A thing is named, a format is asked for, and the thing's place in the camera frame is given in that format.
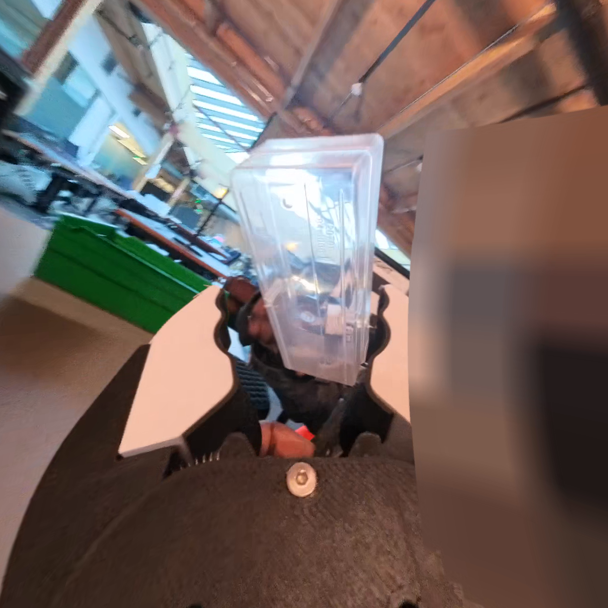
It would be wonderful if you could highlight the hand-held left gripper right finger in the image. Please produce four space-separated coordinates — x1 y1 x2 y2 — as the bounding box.
363 284 411 421

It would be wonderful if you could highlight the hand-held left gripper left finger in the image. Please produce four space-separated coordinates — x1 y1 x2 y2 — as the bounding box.
118 285 240 465

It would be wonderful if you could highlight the clear plastic drawer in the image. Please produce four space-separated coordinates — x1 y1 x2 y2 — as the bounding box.
230 133 384 386

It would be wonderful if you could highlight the green plastic bin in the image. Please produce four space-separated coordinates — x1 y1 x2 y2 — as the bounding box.
35 213 213 334

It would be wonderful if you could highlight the wooden office desk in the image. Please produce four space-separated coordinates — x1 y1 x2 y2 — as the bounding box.
114 208 233 278

